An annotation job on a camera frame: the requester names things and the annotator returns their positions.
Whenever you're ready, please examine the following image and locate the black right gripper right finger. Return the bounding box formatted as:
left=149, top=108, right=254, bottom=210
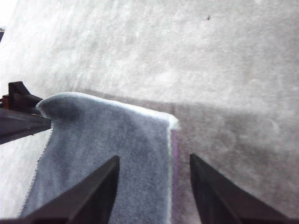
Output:
left=189, top=153, right=291, bottom=224

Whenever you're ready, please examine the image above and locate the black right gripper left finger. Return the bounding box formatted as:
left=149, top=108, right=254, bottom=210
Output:
left=21, top=155, right=121, bottom=224

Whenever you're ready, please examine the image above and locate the purple towel with grey hem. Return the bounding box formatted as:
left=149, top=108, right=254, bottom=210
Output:
left=20, top=91, right=180, bottom=224

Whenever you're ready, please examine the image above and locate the grey table cloth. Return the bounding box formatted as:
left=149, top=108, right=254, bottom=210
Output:
left=0, top=0, right=299, bottom=224

